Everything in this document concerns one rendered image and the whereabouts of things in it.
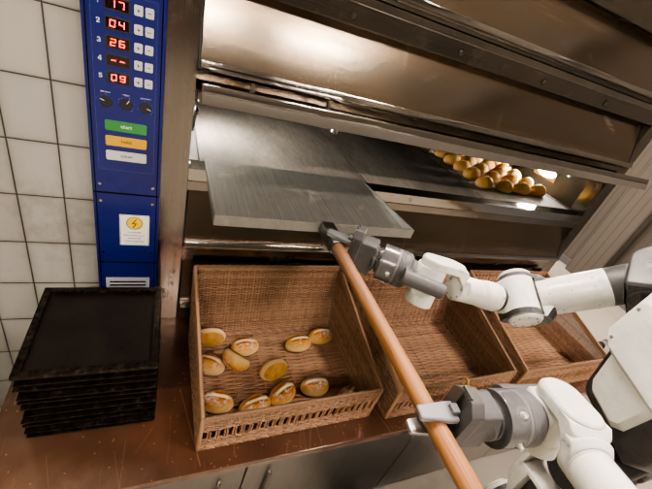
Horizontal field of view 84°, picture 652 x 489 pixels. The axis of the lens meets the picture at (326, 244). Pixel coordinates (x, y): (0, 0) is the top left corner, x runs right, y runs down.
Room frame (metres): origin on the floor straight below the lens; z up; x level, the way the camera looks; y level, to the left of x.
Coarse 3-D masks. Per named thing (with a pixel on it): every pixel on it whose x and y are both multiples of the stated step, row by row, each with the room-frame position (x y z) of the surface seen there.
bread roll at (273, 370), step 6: (276, 360) 0.81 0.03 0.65; (282, 360) 0.82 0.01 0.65; (264, 366) 0.78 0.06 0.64; (270, 366) 0.78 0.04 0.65; (276, 366) 0.79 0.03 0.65; (282, 366) 0.81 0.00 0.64; (264, 372) 0.76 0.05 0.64; (270, 372) 0.77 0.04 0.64; (276, 372) 0.78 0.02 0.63; (282, 372) 0.80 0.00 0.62; (264, 378) 0.75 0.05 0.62; (270, 378) 0.76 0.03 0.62; (276, 378) 0.77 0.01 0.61
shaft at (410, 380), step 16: (336, 256) 0.69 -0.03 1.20; (352, 272) 0.63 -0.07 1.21; (352, 288) 0.60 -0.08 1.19; (368, 288) 0.60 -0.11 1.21; (368, 304) 0.55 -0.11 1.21; (384, 320) 0.52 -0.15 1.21; (384, 336) 0.48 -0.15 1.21; (400, 352) 0.45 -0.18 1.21; (400, 368) 0.42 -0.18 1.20; (416, 384) 0.40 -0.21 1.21; (416, 400) 0.37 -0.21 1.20; (432, 400) 0.38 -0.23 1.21; (432, 432) 0.33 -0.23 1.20; (448, 432) 0.33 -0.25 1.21; (448, 448) 0.31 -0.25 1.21; (448, 464) 0.29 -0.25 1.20; (464, 464) 0.29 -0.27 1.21; (464, 480) 0.27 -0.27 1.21
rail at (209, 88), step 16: (224, 96) 0.81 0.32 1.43; (240, 96) 0.82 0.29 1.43; (256, 96) 0.84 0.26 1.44; (304, 112) 0.90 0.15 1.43; (320, 112) 0.92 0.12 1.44; (336, 112) 0.94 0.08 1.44; (384, 128) 1.01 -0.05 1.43; (400, 128) 1.04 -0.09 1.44; (464, 144) 1.15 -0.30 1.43; (480, 144) 1.19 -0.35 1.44; (544, 160) 1.33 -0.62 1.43; (560, 160) 1.38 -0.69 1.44; (608, 176) 1.52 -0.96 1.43; (624, 176) 1.57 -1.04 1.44
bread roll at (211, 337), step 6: (204, 330) 0.83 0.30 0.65; (210, 330) 0.84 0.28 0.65; (216, 330) 0.85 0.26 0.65; (204, 336) 0.82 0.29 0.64; (210, 336) 0.83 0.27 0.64; (216, 336) 0.84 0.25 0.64; (222, 336) 0.84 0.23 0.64; (204, 342) 0.81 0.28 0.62; (210, 342) 0.82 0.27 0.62; (216, 342) 0.83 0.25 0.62
